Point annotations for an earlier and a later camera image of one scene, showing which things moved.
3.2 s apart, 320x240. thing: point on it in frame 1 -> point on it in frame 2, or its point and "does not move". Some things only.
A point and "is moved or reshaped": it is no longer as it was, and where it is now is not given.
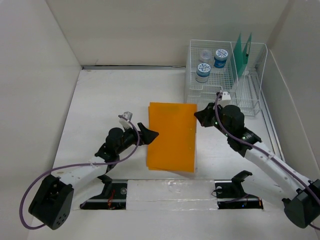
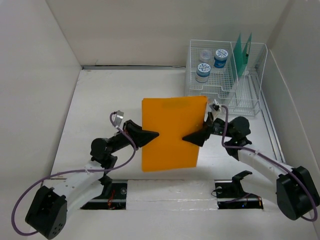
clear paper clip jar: x=206 y=56 does not move
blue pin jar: x=203 y=72 does not move
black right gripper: x=204 y=115 -> x=199 y=137
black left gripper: x=146 y=136 does not move
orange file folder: x=173 y=149 is moved or reshaped
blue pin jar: x=220 y=58 does not move
